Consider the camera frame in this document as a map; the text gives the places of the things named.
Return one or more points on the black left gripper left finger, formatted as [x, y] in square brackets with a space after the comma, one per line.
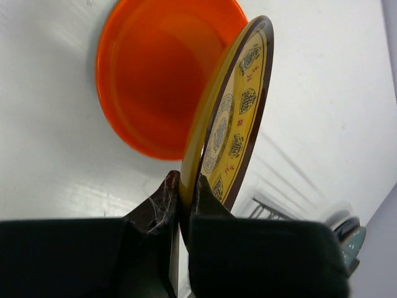
[131, 256]

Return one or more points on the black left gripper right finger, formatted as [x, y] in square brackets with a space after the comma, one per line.
[238, 257]

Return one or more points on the grey plate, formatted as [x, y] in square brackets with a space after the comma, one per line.
[351, 236]

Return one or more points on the yellow patterned plate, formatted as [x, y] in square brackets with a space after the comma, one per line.
[226, 123]

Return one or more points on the orange plate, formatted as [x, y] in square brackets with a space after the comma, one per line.
[153, 61]

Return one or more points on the grey wire dish rack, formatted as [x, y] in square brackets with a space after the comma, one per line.
[273, 211]

